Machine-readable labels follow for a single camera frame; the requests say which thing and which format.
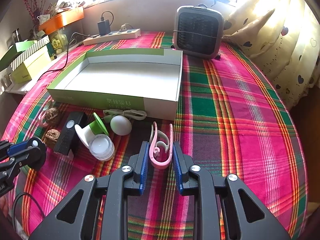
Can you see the green white cardboard box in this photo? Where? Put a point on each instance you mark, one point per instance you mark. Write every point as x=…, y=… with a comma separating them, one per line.
x=142, y=79

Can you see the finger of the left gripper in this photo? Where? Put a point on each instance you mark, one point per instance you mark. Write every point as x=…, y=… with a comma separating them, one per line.
x=34, y=157
x=15, y=148

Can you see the yellow green toy figure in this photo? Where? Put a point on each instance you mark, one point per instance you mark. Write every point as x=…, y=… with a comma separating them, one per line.
x=59, y=43

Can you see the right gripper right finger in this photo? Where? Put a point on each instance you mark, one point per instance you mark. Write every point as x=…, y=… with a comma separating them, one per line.
x=186, y=172

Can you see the black charger plug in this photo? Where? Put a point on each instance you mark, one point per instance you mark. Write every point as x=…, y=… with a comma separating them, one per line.
x=104, y=27

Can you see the green white suction holder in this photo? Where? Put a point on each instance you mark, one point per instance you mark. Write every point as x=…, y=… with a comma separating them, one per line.
x=87, y=134

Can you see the red flower branches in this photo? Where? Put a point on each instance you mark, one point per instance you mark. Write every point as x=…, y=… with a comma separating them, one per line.
x=33, y=2

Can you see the striped white box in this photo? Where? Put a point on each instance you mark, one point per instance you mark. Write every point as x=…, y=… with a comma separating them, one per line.
x=32, y=53

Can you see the pink clip holder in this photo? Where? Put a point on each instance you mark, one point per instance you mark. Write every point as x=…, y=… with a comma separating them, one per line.
x=41, y=118
x=161, y=147

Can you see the yellow green box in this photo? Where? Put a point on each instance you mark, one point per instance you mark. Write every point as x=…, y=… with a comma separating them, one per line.
x=26, y=68

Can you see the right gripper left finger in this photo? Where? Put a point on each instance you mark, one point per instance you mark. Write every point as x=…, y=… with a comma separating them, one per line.
x=135, y=182

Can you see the orange shelf tray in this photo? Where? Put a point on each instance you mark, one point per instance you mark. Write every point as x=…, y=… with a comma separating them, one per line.
x=61, y=20

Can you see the brown walnut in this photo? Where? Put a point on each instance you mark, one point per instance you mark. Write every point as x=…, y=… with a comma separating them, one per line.
x=51, y=138
x=52, y=116

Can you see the white egg-shaped light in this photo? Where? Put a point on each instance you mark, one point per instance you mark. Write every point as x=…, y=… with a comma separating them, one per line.
x=120, y=125

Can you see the green folded box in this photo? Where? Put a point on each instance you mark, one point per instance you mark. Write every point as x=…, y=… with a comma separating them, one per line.
x=13, y=52

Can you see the grey portable heater fan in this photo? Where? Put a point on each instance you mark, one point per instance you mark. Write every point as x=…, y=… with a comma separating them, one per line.
x=198, y=31

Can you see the black rectangular device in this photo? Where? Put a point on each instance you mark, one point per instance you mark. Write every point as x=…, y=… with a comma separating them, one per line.
x=68, y=139

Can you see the cream heart-pattern curtain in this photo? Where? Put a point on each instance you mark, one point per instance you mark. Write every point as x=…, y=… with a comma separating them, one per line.
x=281, y=37

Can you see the translucent round jar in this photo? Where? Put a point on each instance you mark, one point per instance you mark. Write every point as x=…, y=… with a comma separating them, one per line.
x=102, y=147

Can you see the white power strip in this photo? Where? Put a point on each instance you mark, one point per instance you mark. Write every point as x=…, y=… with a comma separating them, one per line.
x=112, y=36

